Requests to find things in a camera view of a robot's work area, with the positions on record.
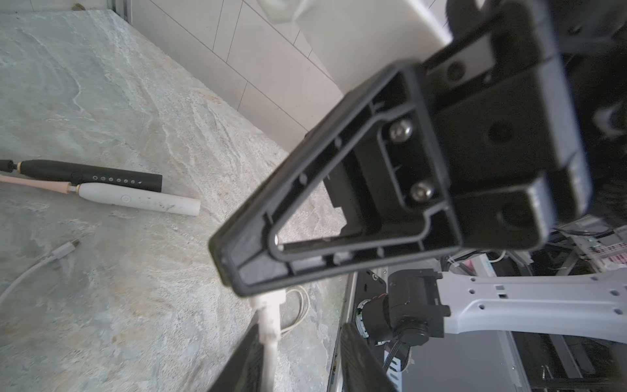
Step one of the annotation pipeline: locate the white charging cable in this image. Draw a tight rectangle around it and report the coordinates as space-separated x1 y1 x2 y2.
250 285 312 392

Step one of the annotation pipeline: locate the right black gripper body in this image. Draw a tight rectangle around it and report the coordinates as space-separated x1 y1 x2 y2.
426 1 626 250

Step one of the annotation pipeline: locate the white pink electric toothbrush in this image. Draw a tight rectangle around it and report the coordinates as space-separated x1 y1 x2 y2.
1 175 201 217

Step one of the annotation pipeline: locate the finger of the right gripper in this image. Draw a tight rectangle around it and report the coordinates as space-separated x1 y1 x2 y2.
208 60 462 297

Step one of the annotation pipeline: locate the black electric toothbrush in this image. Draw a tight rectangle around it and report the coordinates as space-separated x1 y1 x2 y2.
1 159 163 192

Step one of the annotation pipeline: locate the white usb cable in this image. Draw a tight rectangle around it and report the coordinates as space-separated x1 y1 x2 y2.
0 238 82 305

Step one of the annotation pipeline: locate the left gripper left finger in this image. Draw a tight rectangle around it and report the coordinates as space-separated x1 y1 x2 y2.
208 323 264 392

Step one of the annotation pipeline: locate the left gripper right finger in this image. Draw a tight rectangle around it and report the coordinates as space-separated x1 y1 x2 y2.
340 323 396 392

